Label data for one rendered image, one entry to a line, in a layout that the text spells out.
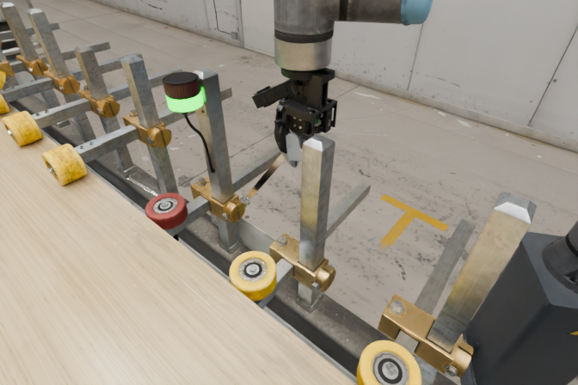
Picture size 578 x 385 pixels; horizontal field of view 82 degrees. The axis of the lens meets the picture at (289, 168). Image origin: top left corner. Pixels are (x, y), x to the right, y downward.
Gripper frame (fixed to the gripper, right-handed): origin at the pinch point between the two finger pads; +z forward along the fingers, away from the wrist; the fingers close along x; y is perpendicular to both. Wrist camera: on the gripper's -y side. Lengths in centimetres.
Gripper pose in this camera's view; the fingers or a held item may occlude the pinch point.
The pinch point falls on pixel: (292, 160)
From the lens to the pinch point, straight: 67.0
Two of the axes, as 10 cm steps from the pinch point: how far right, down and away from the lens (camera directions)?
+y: 7.8, 3.8, -5.0
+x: 6.3, -4.7, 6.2
